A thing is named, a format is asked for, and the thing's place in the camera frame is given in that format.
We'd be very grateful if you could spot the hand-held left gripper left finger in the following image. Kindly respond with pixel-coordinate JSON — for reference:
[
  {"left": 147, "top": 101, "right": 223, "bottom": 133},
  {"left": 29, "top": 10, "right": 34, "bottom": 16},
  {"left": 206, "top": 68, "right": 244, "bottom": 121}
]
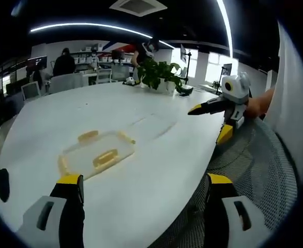
[{"left": 14, "top": 174, "right": 86, "bottom": 248}]

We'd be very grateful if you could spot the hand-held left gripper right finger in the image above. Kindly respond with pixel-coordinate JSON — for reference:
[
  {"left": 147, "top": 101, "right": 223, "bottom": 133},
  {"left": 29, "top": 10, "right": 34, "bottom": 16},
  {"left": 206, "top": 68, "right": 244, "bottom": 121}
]
[{"left": 204, "top": 173, "right": 254, "bottom": 248}]

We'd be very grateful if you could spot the clear lid with yellow buckles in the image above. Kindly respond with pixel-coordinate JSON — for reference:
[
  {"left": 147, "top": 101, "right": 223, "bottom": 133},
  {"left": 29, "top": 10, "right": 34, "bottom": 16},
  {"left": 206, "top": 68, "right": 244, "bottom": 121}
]
[{"left": 57, "top": 130, "right": 137, "bottom": 182}]

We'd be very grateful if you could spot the person's right hand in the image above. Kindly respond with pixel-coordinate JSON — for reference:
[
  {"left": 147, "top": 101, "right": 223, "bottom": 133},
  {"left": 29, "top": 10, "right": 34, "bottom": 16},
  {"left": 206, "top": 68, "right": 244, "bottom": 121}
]
[{"left": 244, "top": 88, "right": 276, "bottom": 120}]

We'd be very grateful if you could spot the white device on table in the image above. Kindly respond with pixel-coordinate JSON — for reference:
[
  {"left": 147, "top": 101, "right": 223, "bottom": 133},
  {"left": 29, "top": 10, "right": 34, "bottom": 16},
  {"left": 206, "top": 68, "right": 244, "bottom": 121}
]
[{"left": 178, "top": 86, "right": 194, "bottom": 98}]

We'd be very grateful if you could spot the white plant pot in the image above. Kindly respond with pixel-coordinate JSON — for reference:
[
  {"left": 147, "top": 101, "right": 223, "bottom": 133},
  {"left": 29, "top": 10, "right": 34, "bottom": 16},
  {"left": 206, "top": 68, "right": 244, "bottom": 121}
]
[{"left": 157, "top": 77, "right": 177, "bottom": 94}]

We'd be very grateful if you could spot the grey mesh office chair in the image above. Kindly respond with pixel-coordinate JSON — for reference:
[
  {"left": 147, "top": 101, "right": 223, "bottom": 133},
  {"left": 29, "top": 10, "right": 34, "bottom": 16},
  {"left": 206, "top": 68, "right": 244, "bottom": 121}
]
[{"left": 151, "top": 116, "right": 303, "bottom": 248}]

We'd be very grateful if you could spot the monitor on black stand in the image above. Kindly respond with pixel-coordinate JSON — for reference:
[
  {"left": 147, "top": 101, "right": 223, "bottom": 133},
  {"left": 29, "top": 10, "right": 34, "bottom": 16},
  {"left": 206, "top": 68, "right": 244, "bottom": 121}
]
[{"left": 179, "top": 43, "right": 193, "bottom": 85}]

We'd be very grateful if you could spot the black chair armrest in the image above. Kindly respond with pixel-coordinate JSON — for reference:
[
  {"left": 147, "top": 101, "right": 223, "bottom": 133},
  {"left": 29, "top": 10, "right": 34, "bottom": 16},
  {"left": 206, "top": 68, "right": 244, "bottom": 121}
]
[{"left": 0, "top": 167, "right": 10, "bottom": 203}]

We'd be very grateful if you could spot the green potted plant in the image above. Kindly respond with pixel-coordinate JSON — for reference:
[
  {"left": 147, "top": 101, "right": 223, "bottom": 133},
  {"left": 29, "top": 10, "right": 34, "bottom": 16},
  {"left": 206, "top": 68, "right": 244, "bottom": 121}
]
[{"left": 137, "top": 58, "right": 184, "bottom": 94}]

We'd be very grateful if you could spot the curved ceiling light strip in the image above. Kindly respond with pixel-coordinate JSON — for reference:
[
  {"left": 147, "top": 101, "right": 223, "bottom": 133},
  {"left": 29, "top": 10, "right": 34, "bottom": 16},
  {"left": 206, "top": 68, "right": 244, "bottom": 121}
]
[
  {"left": 29, "top": 22, "right": 154, "bottom": 40},
  {"left": 217, "top": 0, "right": 234, "bottom": 58}
]

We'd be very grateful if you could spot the white office chair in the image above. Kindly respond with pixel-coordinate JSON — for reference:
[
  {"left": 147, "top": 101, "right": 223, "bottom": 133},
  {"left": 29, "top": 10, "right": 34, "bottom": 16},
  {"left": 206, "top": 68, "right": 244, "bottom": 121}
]
[
  {"left": 96, "top": 68, "right": 113, "bottom": 85},
  {"left": 21, "top": 81, "right": 41, "bottom": 101},
  {"left": 111, "top": 63, "right": 134, "bottom": 84},
  {"left": 50, "top": 71, "right": 85, "bottom": 94}
]

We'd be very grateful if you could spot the white storage shelf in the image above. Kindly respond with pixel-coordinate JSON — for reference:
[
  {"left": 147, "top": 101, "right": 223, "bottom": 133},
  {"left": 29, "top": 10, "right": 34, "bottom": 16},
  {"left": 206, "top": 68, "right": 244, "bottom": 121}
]
[{"left": 73, "top": 45, "right": 138, "bottom": 66}]

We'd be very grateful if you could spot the ceiling air vent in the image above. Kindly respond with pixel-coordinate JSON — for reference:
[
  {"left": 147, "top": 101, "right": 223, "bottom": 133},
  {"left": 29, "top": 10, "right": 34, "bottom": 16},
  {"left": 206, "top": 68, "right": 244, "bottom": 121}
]
[{"left": 109, "top": 0, "right": 168, "bottom": 18}]

